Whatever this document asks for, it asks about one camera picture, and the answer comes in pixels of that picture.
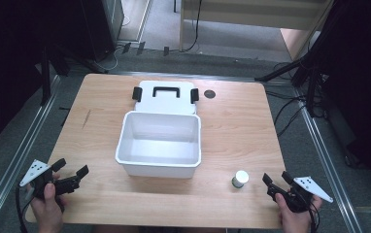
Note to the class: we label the black stand post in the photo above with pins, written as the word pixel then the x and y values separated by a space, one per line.
pixel 45 77

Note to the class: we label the small white bottle green label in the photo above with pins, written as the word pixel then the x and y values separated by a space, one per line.
pixel 240 178

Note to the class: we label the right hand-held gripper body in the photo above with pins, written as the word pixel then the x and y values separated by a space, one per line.
pixel 310 187

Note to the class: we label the person's right hand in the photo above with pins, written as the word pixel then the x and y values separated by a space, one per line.
pixel 295 221

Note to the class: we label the black round table cap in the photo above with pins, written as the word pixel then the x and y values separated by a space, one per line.
pixel 209 94

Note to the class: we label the white plastic storage box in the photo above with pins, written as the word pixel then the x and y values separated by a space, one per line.
pixel 161 149

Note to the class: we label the black tripod stand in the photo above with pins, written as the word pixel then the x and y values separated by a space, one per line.
pixel 303 69

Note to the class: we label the black cabinet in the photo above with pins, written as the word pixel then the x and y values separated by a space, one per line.
pixel 106 26

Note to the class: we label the light wooden panel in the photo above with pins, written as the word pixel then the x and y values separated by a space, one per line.
pixel 295 40

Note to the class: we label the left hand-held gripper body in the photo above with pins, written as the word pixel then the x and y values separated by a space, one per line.
pixel 37 171

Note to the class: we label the person's left hand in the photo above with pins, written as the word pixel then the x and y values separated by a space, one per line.
pixel 47 210

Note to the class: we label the white desk frame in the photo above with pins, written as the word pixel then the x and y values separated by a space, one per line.
pixel 182 26

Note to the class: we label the aluminium floor rail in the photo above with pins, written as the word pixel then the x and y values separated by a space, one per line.
pixel 326 161
pixel 18 155

